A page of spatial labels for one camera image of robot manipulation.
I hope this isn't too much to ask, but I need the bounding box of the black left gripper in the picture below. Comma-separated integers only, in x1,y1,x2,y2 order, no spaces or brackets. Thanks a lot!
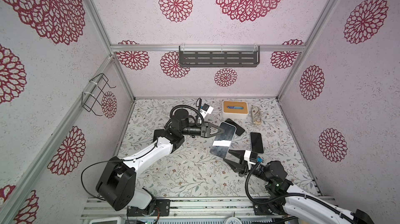
181,121,225,139

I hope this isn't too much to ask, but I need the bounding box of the black phone pale green case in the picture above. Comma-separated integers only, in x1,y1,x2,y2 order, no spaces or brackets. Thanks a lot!
153,129,165,143

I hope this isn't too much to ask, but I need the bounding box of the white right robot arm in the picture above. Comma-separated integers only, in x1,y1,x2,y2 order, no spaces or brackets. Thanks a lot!
224,150,374,224

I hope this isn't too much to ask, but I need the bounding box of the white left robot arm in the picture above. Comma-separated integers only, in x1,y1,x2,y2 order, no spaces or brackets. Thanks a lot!
95,108,226,215

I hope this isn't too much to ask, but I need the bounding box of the black phone white case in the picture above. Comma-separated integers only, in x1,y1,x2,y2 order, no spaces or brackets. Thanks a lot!
210,122,236,158

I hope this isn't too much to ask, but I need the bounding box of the black phone clear case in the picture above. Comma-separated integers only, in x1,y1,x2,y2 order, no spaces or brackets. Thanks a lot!
250,132,264,154

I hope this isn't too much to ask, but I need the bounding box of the black phone light blue case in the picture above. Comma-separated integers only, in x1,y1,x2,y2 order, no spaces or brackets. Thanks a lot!
225,118,245,137

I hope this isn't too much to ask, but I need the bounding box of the map print glasses case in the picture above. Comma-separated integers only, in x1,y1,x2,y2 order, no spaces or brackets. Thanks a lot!
251,105,262,126

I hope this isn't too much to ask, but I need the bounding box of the white tissue box wooden lid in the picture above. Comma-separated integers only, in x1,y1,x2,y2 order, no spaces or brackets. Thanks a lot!
222,100,249,119

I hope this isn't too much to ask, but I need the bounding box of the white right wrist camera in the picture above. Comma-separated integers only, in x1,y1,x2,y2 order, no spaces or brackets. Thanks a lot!
244,150,263,165

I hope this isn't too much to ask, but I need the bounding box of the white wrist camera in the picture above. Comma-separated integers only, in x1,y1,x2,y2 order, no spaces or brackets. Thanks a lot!
244,150,263,165
199,104,214,118

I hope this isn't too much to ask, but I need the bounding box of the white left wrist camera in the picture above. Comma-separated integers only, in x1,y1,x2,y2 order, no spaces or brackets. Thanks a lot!
199,104,214,118

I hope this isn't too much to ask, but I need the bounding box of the grey wall shelf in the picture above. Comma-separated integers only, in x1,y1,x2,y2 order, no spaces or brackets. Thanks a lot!
178,46,260,68

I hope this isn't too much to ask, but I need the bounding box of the black wire wall basket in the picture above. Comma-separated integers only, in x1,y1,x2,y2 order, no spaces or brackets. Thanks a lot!
81,73,118,119

